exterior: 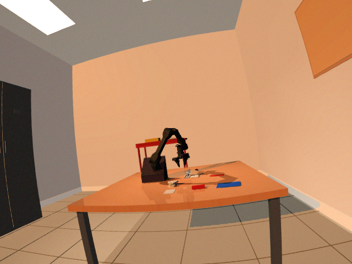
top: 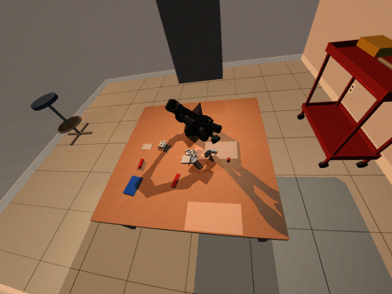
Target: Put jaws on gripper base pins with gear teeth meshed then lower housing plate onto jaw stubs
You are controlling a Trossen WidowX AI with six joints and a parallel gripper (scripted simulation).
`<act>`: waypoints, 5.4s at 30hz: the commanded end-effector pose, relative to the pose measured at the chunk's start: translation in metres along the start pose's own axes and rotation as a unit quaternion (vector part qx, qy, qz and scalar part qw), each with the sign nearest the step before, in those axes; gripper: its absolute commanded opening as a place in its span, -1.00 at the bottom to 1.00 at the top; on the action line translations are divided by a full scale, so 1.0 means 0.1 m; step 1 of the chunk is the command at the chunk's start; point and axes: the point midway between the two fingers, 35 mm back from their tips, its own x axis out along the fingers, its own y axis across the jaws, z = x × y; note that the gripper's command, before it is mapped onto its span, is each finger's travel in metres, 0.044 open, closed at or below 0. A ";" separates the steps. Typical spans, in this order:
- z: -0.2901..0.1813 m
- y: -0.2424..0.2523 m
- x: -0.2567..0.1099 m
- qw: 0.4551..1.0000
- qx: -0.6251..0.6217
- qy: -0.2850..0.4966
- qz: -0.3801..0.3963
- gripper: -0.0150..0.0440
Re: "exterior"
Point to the blue flat rectangular plate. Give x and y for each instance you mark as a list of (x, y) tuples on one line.
[(231, 184)]

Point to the red rectangular block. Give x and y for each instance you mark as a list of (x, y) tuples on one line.
[(198, 186)]

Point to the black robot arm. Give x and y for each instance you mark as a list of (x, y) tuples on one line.
[(167, 134)]

